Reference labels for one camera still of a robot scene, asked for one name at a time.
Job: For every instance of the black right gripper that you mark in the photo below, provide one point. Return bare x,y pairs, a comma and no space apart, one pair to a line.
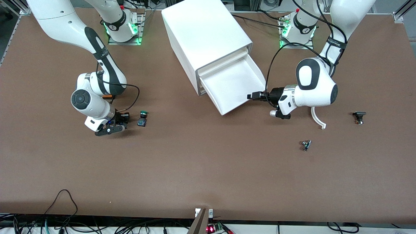
121,118

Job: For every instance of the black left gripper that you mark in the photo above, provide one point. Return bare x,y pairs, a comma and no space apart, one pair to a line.
275,94

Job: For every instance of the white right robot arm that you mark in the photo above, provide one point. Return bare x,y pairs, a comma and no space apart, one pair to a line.
58,19

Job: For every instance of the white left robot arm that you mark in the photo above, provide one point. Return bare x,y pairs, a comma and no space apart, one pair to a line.
317,87

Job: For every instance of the orange box with hole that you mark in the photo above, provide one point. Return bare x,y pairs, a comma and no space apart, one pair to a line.
107,96

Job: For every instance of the white curved plastic arc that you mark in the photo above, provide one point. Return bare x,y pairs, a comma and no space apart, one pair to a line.
317,118

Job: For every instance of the circuit board with red light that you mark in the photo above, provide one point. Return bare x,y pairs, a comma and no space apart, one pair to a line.
214,228

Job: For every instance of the green push button switch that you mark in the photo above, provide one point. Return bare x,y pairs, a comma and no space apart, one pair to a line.
142,119

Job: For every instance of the small metal toggle switch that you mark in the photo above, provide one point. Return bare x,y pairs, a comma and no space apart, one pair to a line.
306,145

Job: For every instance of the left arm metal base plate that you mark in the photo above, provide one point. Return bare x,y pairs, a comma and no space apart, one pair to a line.
310,46

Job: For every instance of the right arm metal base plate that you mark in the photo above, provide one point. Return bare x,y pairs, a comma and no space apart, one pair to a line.
140,27

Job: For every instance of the black selector switch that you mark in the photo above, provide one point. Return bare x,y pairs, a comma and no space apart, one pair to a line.
359,116

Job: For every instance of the grey camera post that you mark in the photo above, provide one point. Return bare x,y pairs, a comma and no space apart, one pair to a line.
199,224

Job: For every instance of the aluminium frame profile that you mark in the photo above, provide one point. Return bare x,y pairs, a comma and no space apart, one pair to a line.
403,11
13,8

